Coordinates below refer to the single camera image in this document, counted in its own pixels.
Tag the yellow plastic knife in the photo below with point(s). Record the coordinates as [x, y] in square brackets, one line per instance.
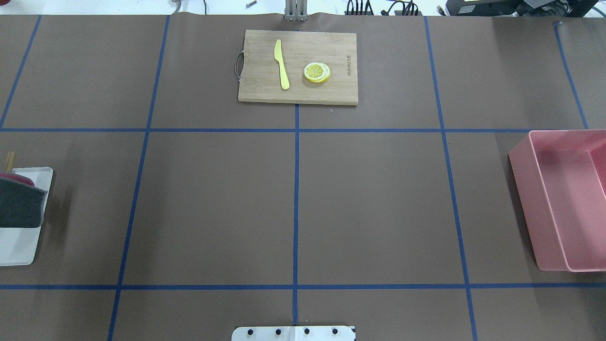
[284, 81]

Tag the pink plastic bin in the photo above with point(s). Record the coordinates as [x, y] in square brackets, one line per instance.
[560, 177]

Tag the aluminium frame post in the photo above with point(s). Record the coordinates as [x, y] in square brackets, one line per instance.
[296, 11]

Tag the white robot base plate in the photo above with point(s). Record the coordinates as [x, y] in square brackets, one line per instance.
[294, 333]

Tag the white rectangular tray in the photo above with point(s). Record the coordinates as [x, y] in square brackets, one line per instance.
[18, 245]

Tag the wooden rack rod near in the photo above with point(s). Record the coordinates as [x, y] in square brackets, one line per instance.
[10, 161]

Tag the bamboo cutting board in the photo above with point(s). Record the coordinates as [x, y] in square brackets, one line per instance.
[259, 77]

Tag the yellow lemon slices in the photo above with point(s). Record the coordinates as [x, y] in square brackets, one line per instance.
[316, 72]

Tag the grey and pink cloth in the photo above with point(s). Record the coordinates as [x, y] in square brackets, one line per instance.
[21, 202]

